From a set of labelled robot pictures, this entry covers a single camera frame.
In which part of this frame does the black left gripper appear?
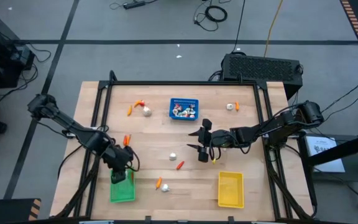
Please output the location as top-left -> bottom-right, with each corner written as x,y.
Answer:
103,144 -> 135,185

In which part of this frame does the thin black floor cable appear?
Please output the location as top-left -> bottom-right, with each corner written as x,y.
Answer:
321,76 -> 358,116

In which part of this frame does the long black floor cable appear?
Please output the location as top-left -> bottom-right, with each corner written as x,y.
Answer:
231,0 -> 247,54

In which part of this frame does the green plastic basket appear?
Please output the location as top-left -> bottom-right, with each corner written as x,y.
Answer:
109,167 -> 136,203

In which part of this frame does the yellow plastic basket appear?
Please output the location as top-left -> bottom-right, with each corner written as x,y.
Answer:
218,170 -> 245,209

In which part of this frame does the yellow floor cable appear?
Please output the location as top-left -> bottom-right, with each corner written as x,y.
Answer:
264,0 -> 284,57

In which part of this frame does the black power strip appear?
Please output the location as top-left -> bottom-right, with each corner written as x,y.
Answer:
122,1 -> 146,10

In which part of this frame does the black metal stand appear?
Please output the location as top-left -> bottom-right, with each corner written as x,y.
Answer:
296,129 -> 358,209

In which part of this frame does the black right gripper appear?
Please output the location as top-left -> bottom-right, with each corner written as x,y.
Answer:
186,118 -> 241,163

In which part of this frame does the white paper sheet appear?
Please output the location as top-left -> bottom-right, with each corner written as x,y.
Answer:
305,136 -> 346,174

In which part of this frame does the blue plastic basket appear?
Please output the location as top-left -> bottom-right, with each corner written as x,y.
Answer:
168,97 -> 200,121

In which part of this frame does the coiled black cable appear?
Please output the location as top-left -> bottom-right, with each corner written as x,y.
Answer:
193,0 -> 229,32

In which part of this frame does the black computer case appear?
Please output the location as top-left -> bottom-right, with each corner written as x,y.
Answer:
221,52 -> 303,101

